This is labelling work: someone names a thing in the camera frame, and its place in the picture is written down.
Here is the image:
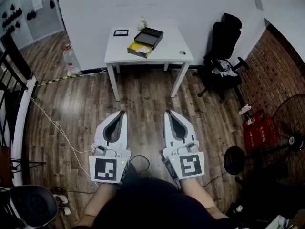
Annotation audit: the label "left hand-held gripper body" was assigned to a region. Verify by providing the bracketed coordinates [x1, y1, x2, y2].
[89, 144, 132, 185]

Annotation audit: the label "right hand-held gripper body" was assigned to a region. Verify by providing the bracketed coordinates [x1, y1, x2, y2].
[159, 141, 206, 182]

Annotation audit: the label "person's right forearm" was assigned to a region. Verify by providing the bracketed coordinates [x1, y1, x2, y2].
[181, 177, 229, 220]

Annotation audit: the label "person's left forearm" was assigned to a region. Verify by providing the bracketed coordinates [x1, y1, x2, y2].
[78, 182, 117, 228]

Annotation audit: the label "red case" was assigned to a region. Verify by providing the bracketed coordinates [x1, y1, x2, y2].
[243, 117, 278, 152]

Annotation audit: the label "white power strip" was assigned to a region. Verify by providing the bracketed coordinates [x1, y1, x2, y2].
[52, 193, 72, 216]

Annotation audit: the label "person's dark clothing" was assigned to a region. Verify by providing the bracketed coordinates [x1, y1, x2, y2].
[71, 163, 239, 229]

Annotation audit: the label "small white bottle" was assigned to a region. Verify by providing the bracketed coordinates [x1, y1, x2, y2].
[238, 103, 252, 115]

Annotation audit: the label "red fire extinguisher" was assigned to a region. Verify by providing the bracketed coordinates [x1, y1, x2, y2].
[242, 112, 265, 130]

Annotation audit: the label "white and black garment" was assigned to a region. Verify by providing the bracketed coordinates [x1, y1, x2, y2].
[211, 59, 239, 78]

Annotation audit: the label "large clear water bottle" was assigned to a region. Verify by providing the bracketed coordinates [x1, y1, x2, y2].
[62, 43, 83, 77]

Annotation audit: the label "black round-backed chair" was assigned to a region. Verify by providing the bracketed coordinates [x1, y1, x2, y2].
[0, 185, 59, 229]

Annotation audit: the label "white table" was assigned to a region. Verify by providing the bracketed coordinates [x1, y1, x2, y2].
[104, 18, 195, 102]

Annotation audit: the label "black office chair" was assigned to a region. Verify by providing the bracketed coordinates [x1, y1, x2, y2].
[192, 12, 250, 104]

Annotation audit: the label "black floor fan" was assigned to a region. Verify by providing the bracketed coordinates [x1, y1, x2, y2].
[223, 94, 305, 176]

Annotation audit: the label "black metal railing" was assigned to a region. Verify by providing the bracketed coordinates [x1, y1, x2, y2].
[0, 32, 36, 152]

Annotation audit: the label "white artificial flowers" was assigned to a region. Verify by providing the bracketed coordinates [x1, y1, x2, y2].
[137, 15, 150, 31]

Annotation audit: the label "grey gripper-mounted camera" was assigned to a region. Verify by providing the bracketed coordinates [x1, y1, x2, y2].
[92, 145, 107, 156]
[177, 142, 200, 155]

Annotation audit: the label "black cable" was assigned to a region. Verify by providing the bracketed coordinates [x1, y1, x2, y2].
[130, 154, 151, 176]

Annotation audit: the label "white cable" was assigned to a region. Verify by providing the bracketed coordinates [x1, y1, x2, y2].
[28, 95, 100, 187]

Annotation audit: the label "yellow black striped cable cover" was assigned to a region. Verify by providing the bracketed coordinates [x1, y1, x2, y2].
[40, 74, 78, 86]

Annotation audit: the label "white stair rail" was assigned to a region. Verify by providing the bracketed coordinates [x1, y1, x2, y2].
[11, 75, 38, 187]

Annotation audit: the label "group of black wall-hung items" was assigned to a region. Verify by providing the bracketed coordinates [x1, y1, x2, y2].
[1, 0, 56, 31]

